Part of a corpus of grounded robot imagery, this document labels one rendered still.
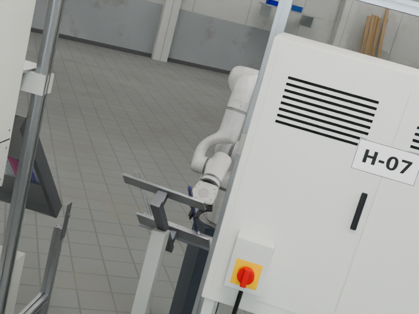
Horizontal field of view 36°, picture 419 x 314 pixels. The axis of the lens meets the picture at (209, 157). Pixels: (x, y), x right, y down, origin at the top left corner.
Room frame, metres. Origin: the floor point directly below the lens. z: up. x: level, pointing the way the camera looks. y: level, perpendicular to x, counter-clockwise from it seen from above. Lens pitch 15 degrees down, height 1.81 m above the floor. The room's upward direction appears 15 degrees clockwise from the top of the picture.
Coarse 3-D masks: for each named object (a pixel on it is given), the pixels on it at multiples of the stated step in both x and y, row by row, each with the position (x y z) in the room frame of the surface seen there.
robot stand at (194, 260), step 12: (192, 228) 3.04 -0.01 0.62; (204, 228) 2.89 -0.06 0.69; (192, 252) 2.96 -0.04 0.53; (204, 252) 2.89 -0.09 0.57; (192, 264) 2.92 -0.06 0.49; (204, 264) 2.90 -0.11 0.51; (180, 276) 3.03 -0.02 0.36; (192, 276) 2.88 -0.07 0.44; (180, 288) 2.98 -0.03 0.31; (192, 288) 2.89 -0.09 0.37; (180, 300) 2.94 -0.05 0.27; (192, 300) 2.89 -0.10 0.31; (180, 312) 2.90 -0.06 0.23
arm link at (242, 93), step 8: (240, 80) 2.70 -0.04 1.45; (248, 80) 2.70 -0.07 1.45; (256, 80) 2.75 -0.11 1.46; (240, 88) 2.68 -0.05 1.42; (248, 88) 2.69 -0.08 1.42; (232, 96) 2.69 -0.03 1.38; (240, 96) 2.67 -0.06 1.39; (248, 96) 2.68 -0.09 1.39; (232, 104) 2.67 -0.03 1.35; (240, 104) 2.66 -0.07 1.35; (248, 104) 2.69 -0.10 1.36
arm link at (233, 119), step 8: (224, 112) 2.69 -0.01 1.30; (232, 112) 2.65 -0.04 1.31; (240, 112) 2.66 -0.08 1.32; (224, 120) 2.66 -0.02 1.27; (232, 120) 2.64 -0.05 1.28; (240, 120) 2.66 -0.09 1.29; (224, 128) 2.64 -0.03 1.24; (232, 128) 2.64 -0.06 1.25; (240, 128) 2.66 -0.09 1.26; (208, 136) 2.65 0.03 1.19; (216, 136) 2.63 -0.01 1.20; (224, 136) 2.63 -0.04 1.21; (232, 136) 2.63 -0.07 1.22; (200, 144) 2.64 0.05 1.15; (208, 144) 2.64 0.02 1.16; (200, 152) 2.63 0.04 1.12; (192, 160) 2.63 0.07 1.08; (200, 160) 2.62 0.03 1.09; (192, 168) 2.63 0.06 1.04; (200, 168) 2.61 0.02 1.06
